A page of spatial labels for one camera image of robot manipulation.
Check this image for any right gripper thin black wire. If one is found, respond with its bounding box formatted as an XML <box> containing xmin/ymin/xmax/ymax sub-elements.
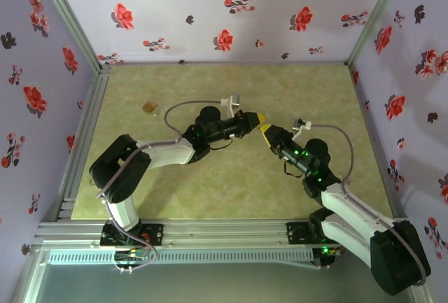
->
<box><xmin>283</xmin><ymin>159</ymin><xmax>305</xmax><ymax>178</ymax></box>

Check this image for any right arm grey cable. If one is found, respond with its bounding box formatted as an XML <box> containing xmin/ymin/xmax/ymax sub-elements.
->
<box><xmin>309</xmin><ymin>123</ymin><xmax>432</xmax><ymax>288</ymax></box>

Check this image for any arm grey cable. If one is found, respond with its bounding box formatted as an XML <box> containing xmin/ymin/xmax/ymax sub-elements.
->
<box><xmin>309</xmin><ymin>123</ymin><xmax>432</xmax><ymax>288</ymax></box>
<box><xmin>96</xmin><ymin>98</ymin><xmax>225</xmax><ymax>272</ymax></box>

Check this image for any left arm grey cable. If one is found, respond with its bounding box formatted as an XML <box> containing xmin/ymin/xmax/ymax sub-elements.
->
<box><xmin>96</xmin><ymin>98</ymin><xmax>225</xmax><ymax>272</ymax></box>

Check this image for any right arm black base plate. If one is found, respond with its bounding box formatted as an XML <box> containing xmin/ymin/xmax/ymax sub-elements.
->
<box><xmin>286</xmin><ymin>221</ymin><xmax>326</xmax><ymax>244</ymax></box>

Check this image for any aluminium cross rail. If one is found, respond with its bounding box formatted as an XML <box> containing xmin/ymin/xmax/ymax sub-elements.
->
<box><xmin>34</xmin><ymin>218</ymin><xmax>418</xmax><ymax>248</ymax></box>

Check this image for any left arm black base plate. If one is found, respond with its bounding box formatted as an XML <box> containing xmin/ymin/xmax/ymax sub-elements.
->
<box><xmin>100</xmin><ymin>223</ymin><xmax>165</xmax><ymax>247</ymax></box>

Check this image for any slotted grey cable duct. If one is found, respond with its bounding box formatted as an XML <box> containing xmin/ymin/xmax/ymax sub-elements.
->
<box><xmin>47</xmin><ymin>249</ymin><xmax>314</xmax><ymax>266</ymax></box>

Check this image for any aluminium side rail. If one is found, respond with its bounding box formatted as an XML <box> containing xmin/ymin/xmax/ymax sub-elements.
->
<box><xmin>55</xmin><ymin>64</ymin><xmax>112</xmax><ymax>222</ymax></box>

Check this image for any aluminium corner post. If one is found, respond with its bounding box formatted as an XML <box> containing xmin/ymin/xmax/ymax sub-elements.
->
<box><xmin>345</xmin><ymin>0</ymin><xmax>411</xmax><ymax>66</ymax></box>
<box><xmin>31</xmin><ymin>0</ymin><xmax>103</xmax><ymax>69</ymax></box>

